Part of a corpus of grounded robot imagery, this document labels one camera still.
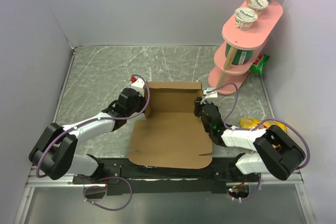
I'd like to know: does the brown cardboard box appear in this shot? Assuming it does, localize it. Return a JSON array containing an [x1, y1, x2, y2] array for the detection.
[[128, 82, 213, 169]]

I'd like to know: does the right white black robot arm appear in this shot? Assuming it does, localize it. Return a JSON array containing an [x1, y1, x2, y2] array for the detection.
[[194, 97, 309, 182]]

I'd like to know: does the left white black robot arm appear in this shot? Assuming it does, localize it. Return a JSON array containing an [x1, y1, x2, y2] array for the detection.
[[28, 88, 146, 183]]

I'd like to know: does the yellow chip bag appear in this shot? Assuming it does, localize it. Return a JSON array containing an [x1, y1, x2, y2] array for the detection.
[[240, 118, 287, 132]]

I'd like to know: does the green can on shelf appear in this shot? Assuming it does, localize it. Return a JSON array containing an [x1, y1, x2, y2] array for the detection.
[[232, 49, 253, 65]]

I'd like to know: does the green chip bag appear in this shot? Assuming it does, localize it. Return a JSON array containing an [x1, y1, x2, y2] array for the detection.
[[249, 53, 269, 76]]

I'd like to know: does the pink tiered wooden shelf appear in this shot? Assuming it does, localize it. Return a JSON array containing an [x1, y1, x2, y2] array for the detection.
[[208, 1, 283, 87]]

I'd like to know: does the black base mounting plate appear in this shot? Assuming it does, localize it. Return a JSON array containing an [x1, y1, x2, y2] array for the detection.
[[72, 157, 259, 196]]

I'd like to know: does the front Chobani yogurt cup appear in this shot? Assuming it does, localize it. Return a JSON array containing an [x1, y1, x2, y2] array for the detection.
[[235, 7, 258, 31]]

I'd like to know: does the chobani yogurt cup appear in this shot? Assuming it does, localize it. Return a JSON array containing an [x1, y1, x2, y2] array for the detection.
[[246, 0, 269, 16], [235, 7, 258, 31]]

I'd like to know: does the middle Chobani yogurt cup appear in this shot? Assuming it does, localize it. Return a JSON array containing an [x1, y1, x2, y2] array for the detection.
[[246, 0, 269, 16]]

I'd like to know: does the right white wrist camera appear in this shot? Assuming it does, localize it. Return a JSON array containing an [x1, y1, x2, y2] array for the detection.
[[201, 88, 218, 104]]

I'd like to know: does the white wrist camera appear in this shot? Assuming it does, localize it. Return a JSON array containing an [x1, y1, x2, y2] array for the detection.
[[131, 77, 148, 97], [201, 88, 218, 104]]

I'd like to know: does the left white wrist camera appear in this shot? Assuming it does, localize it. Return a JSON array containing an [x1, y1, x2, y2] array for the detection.
[[131, 77, 148, 97]]

